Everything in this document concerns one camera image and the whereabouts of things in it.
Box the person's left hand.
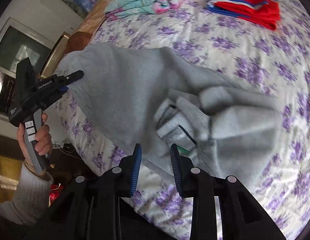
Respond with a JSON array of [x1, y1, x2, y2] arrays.
[[16, 113, 52, 165]]

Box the grey knit sleeve forearm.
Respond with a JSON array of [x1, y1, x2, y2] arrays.
[[0, 164, 53, 226]]

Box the dark framed window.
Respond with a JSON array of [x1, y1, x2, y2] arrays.
[[0, 17, 56, 116]]

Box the grey sweat pants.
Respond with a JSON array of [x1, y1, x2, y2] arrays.
[[57, 43, 281, 186]]

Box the purple floral bed sheet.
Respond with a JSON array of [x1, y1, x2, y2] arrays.
[[56, 0, 310, 239]]

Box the wooden headboard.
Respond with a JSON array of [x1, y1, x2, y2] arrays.
[[38, 0, 112, 79]]

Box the red striped folded garment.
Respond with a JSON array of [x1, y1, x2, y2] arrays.
[[207, 0, 280, 31]]

